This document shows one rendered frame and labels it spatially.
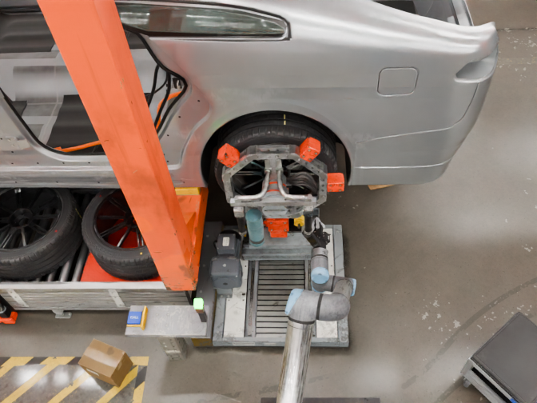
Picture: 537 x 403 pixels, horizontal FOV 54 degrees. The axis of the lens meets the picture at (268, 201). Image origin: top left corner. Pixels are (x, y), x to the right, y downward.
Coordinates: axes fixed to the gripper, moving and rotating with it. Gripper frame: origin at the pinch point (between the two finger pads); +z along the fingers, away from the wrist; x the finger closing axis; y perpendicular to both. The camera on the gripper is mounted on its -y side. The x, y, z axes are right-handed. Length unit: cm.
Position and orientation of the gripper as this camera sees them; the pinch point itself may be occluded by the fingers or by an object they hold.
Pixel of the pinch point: (316, 218)
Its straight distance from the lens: 293.3
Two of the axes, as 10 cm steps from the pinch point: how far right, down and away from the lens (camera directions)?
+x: 6.6, -4.4, -6.1
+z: 0.3, -7.9, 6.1
